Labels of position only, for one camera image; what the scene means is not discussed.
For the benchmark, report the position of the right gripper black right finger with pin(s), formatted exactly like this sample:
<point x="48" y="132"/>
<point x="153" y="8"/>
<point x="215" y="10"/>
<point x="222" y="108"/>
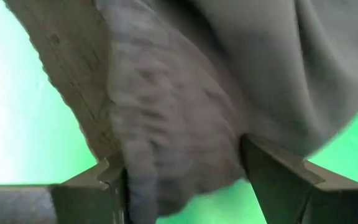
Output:
<point x="306" y="205"/>

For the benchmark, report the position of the black shorts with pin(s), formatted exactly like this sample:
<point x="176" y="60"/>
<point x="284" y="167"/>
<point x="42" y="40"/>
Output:
<point x="197" y="93"/>

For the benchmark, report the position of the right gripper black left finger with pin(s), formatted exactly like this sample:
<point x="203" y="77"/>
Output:
<point x="57" y="205"/>

